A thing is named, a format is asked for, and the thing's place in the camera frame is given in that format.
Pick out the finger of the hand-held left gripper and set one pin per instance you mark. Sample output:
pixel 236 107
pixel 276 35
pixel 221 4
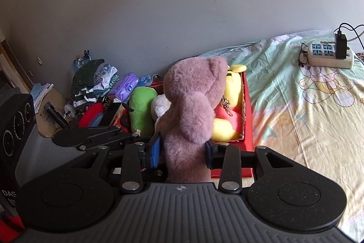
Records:
pixel 85 137

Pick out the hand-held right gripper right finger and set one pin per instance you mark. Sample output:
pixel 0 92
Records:
pixel 210 153

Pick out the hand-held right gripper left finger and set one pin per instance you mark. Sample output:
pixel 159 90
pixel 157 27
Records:
pixel 155 149

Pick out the green plush toy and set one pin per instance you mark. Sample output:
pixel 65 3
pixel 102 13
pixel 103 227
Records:
pixel 142 109

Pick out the white rabbit plush toy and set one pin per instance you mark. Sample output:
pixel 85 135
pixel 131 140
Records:
pixel 160 106

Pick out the red cardboard box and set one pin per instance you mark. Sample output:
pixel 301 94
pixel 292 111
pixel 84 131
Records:
pixel 247 123

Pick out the pink bear plush toy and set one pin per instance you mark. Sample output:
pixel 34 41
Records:
pixel 187 106

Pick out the yellow tiger plush toy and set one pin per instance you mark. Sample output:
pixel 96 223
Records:
pixel 233 86

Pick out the red cloth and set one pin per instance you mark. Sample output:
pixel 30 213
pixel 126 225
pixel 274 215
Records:
pixel 89 115

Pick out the small white fluffy toy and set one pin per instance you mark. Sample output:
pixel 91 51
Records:
pixel 69 109

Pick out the black flat box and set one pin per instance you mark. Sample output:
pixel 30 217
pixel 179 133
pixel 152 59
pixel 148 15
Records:
pixel 111 115

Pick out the brown cardboard box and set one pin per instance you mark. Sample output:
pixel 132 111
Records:
pixel 57 97

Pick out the dark green striped garment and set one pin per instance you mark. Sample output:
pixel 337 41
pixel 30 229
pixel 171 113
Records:
pixel 84 75

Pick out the stack of papers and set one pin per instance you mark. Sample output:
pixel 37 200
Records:
pixel 41 92

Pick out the purple packet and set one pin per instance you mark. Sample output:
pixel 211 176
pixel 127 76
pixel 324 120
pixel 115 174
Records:
pixel 125 85

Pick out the white patterned cloth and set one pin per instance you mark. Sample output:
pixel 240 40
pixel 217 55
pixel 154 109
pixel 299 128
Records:
pixel 106 73

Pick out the blue checkered cloth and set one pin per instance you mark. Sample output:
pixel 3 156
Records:
pixel 148 80

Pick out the blue clip bottle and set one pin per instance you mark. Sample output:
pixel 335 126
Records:
pixel 85 56

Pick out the black eyeglasses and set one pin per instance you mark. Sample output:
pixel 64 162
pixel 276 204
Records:
pixel 302 59

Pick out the white power strip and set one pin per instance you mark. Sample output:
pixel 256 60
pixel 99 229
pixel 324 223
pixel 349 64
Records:
pixel 324 60

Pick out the black charger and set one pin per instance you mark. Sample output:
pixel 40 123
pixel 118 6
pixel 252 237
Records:
pixel 340 46

